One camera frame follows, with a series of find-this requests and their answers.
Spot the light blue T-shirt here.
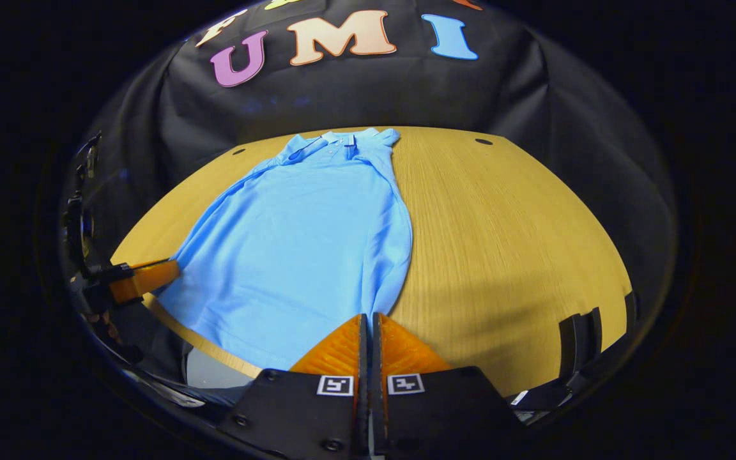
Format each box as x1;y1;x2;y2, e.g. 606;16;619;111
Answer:
154;128;413;371

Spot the black backdrop cloth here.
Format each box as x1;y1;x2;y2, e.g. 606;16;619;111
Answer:
61;0;675;307

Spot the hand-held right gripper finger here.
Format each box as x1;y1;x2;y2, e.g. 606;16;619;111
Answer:
218;313;369;457
371;312;525;457

